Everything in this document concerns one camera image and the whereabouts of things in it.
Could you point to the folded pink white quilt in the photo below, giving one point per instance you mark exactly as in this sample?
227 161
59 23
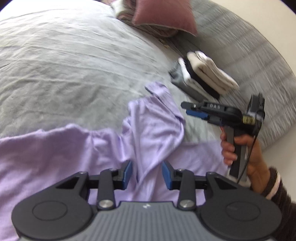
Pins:
134 15

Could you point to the pink velvet pillow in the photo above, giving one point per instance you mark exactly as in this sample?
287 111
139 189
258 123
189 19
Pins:
177 13

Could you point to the folded black garment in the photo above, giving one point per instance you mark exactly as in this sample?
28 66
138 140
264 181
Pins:
196 82

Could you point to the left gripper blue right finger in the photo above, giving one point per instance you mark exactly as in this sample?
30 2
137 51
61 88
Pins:
182 180

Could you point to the lilac purple garment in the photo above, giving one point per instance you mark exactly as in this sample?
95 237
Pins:
153 131

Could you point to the grey quilted headboard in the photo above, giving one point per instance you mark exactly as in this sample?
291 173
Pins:
240 50

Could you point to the dark fuzzy right sleeve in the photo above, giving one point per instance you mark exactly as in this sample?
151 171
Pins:
277 193

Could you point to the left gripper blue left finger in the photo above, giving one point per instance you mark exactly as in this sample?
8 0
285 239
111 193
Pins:
110 180

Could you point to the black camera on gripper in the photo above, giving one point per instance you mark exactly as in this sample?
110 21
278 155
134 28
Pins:
256 107

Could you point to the folded grey garment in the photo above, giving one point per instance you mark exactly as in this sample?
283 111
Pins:
177 79

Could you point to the grey bed sheet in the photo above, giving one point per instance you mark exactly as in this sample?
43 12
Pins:
68 62

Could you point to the folded cream garment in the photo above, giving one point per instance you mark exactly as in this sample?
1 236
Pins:
209 72

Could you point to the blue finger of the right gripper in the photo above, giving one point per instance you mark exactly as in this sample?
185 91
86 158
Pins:
197 114

